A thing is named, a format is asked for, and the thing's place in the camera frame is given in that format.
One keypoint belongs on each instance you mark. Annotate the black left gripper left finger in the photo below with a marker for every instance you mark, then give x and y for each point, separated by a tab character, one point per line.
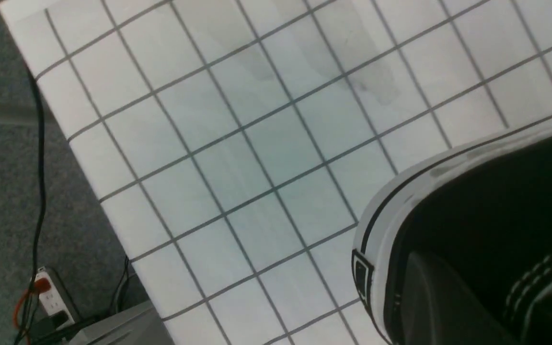
438	308

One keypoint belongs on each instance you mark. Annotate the black high-top canvas sneaker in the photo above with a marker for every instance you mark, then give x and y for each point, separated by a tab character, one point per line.
485	209

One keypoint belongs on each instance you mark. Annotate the grey box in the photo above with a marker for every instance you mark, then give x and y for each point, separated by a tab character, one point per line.
139	325

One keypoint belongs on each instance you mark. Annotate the white power strip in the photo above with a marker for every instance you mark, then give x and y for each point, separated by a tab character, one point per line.
55	299

